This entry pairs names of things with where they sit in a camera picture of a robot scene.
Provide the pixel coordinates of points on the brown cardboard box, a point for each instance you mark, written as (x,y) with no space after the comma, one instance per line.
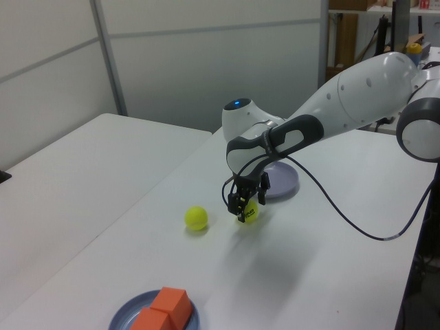
(335,74)

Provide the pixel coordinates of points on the yellow tennis ball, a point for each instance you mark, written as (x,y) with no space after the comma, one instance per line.
(251,211)
(196,218)

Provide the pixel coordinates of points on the flat cardboard box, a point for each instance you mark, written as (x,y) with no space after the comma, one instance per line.
(347,4)

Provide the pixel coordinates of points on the orange cube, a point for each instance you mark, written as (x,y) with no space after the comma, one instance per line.
(172,302)
(151,321)

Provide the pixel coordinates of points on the blue plate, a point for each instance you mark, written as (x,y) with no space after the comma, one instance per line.
(123,313)

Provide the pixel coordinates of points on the purple plate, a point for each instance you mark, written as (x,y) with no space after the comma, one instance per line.
(285,182)

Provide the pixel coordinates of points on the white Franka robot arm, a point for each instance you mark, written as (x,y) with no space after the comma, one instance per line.
(361,93)

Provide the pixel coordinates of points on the brown cardboard panel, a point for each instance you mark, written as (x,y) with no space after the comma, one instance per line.
(345,38)

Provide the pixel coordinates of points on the dark table edge frame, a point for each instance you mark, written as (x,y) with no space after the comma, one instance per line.
(413,264)

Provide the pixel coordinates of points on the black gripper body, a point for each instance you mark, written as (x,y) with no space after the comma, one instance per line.
(248,187)

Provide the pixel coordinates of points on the small red white box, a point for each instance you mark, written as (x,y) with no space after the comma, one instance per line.
(425,4)

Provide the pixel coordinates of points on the grey partition post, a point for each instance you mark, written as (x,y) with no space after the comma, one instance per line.
(324,34)
(106,51)

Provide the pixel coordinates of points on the blue cup yellow lid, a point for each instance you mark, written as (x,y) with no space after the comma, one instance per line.
(414,49)

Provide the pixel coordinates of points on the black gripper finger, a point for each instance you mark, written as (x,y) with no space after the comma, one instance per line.
(235,203)
(264,189)

